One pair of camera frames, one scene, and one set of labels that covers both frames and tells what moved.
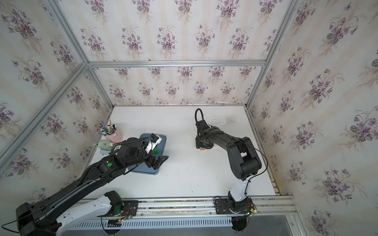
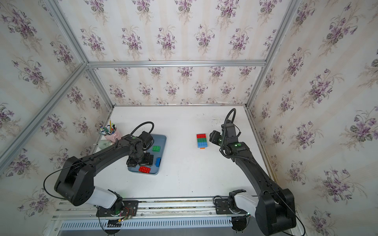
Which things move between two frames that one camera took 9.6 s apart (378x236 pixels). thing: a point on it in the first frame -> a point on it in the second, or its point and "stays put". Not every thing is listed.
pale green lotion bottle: x=106 y=144 stays put
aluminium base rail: x=200 y=214 stays put
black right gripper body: x=200 y=143 -> x=217 y=137
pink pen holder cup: x=116 y=137 stays put
